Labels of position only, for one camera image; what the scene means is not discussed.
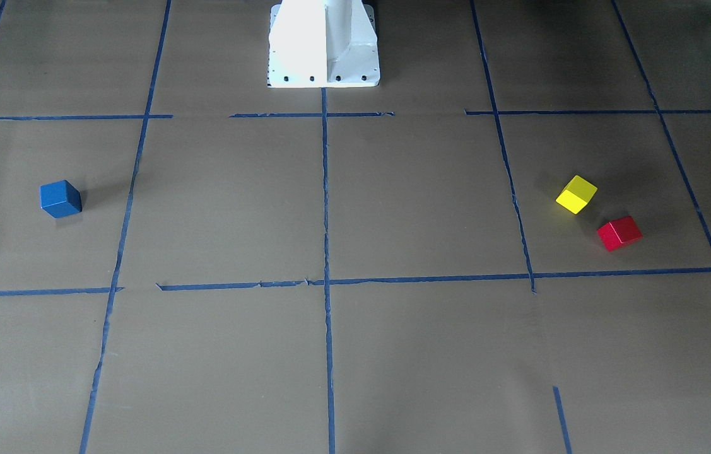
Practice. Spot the blue wooden cube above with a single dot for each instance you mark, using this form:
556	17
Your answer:
60	199

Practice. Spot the red wooden cube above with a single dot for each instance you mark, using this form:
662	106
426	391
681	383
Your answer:
619	233

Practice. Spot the yellow wooden cube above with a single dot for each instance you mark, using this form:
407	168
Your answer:
576	195

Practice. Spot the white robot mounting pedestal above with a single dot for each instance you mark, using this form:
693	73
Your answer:
315	44

